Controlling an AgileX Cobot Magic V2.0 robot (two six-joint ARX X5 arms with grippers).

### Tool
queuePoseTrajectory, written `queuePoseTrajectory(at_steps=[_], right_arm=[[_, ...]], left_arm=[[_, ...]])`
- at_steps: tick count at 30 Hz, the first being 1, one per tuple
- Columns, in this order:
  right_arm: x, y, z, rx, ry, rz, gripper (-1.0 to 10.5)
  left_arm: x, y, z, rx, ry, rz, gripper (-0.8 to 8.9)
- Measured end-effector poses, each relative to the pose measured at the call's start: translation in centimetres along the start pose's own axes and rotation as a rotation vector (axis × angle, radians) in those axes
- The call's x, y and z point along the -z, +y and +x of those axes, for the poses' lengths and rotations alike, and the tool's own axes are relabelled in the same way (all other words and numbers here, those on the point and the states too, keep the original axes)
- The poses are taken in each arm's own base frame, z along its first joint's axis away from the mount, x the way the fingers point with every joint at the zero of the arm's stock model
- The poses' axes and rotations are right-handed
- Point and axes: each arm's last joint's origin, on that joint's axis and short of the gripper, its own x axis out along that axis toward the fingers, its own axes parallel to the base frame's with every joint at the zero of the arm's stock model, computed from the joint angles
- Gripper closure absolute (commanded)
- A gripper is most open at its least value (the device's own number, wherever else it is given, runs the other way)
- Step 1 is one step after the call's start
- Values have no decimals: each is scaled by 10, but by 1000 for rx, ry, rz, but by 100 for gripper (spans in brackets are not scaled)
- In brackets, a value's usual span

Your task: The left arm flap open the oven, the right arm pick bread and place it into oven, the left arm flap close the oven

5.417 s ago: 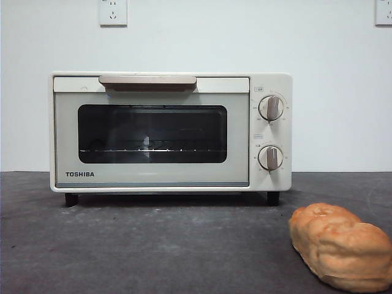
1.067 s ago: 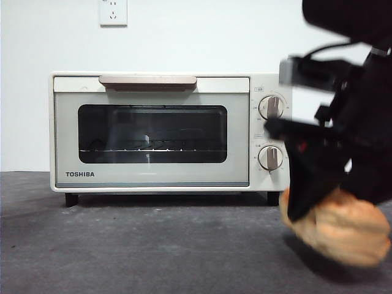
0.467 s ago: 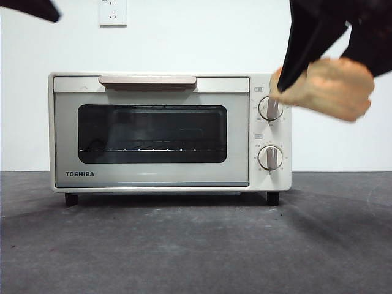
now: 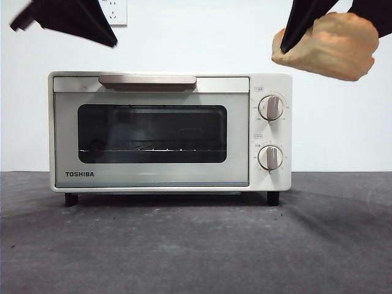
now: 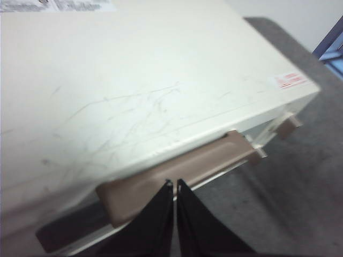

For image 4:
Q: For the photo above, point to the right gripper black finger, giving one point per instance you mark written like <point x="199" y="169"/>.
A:
<point x="301" y="18"/>
<point x="379" y="15"/>

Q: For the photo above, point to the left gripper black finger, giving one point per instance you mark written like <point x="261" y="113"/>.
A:
<point x="49" y="18"/>
<point x="85" y="12"/>

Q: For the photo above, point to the golden bread loaf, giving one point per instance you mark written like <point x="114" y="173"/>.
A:
<point x="337" y="46"/>

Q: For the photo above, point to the white beige oven knob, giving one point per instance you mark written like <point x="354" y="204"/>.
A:
<point x="271" y="107"/>
<point x="270" y="158"/>

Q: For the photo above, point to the white Toshiba toaster oven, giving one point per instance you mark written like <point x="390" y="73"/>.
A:
<point x="275" y="180"/>

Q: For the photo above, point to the black oven foot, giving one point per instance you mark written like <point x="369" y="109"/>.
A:
<point x="272" y="199"/>
<point x="71" y="199"/>

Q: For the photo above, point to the white wall socket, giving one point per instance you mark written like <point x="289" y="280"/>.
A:
<point x="121" y="15"/>

